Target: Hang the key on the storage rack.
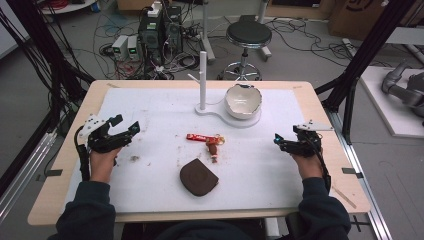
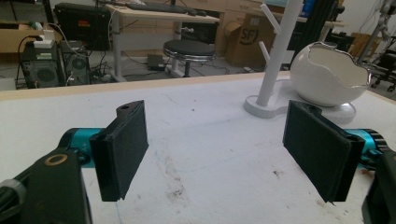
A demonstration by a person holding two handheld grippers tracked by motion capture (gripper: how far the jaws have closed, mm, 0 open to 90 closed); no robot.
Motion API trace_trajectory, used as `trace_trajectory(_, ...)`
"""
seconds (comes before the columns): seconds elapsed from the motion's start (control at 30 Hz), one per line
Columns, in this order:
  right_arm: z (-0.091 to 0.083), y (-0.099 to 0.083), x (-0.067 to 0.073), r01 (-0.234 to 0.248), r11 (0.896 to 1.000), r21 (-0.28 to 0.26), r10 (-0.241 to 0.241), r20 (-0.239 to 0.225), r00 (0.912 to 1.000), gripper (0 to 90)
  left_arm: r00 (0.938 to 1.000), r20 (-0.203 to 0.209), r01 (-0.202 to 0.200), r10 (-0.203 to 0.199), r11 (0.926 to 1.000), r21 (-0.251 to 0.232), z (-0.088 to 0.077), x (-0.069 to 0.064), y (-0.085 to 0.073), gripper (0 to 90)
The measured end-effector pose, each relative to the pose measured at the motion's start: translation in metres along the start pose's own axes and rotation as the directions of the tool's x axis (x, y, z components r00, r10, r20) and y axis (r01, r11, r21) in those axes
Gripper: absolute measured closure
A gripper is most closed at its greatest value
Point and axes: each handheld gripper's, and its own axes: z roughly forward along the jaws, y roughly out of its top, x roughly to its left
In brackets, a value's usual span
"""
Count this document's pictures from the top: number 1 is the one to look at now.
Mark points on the black round stool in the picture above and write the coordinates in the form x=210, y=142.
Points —
x=248, y=35

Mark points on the black frame post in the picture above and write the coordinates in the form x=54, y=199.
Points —
x=370, y=50
x=40, y=43

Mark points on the white floor board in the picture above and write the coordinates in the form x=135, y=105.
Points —
x=383, y=110

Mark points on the brown crumbs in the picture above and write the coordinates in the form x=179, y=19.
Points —
x=134, y=158

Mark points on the cardboard box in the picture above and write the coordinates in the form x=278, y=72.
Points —
x=366, y=16

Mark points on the person's torso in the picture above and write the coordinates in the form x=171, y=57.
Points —
x=203, y=231

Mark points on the white round table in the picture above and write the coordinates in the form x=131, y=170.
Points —
x=66, y=7

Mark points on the white power strip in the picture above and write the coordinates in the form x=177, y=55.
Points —
x=154, y=9

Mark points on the white broken bowl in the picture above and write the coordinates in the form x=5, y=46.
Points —
x=242, y=101

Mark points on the brown rounded pad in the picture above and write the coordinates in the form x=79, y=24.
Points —
x=198, y=178

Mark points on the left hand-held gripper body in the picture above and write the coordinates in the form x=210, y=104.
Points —
x=100, y=141

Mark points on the person's right hand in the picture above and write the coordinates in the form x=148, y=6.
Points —
x=308, y=166

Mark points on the white stand leg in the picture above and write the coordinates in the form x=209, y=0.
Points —
x=206, y=30
x=264, y=30

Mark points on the black tape strip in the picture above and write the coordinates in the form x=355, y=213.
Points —
x=53, y=173
x=351, y=171

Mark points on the white cup stand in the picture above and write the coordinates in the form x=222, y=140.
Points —
x=203, y=83

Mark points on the person's left hand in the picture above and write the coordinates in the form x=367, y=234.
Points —
x=101, y=165

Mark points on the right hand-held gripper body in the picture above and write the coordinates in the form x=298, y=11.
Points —
x=306, y=143

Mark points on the aluminium rail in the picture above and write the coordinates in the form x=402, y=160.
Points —
x=363, y=186
x=23, y=176

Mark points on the black computer tower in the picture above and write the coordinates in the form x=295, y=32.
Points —
x=150, y=40
x=174, y=31

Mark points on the grey shelf board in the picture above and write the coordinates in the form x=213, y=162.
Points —
x=406, y=36

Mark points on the grey power supply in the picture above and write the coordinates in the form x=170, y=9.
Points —
x=119, y=46
x=133, y=47

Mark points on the white table mat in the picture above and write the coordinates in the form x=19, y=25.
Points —
x=160, y=180

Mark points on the red candy wrapper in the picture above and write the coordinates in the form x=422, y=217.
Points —
x=198, y=137

